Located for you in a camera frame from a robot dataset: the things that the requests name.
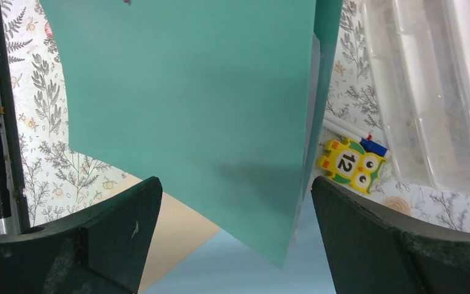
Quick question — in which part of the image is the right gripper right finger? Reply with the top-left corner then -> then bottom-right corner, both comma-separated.
311,176 -> 470,293

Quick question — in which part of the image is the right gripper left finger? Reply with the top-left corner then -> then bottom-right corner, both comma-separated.
0,177 -> 163,293

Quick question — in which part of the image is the light blue folder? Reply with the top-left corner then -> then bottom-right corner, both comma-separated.
146,194 -> 335,294

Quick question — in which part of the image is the teal folder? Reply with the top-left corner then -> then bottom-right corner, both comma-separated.
41,1 -> 343,266

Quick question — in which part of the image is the floral patterned desk mat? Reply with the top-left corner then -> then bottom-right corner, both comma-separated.
0,1 -> 470,233

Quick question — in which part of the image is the yellow owl eraser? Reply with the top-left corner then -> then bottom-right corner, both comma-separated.
316,138 -> 387,195

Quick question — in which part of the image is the blue cap whiteboard marker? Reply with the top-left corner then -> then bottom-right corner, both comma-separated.
323,113 -> 391,159

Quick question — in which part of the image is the white plastic drawer unit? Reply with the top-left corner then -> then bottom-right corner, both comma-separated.
362,1 -> 470,194

